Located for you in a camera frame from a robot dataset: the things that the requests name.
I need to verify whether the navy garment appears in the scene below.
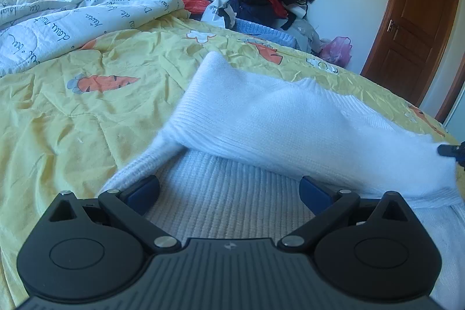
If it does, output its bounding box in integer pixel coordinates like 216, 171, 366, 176
211, 0, 288, 30

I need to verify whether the white knit sweater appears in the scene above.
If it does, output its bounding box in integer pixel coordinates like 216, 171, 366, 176
97, 51, 465, 310

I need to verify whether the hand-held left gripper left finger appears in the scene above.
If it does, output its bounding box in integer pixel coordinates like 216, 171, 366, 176
49, 175, 181, 253

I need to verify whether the yellow carrot print bedsheet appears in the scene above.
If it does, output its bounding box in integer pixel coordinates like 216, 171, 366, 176
0, 15, 459, 310

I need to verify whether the white script print quilt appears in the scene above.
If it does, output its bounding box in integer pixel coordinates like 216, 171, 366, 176
0, 0, 191, 77

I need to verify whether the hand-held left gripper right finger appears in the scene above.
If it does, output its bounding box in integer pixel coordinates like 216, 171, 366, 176
277, 175, 417, 253

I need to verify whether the pink plastic bag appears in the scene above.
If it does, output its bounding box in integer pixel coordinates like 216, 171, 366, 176
320, 36, 353, 67

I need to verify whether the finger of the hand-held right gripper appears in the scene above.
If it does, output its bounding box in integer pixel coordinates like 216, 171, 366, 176
437, 141, 465, 171

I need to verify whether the light blue knit garment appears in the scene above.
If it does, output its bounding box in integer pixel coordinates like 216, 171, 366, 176
232, 19, 298, 49

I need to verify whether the brown wooden door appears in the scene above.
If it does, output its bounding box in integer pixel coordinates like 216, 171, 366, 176
360, 0, 462, 106

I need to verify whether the white plastic bag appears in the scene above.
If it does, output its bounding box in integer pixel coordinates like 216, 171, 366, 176
201, 0, 237, 29

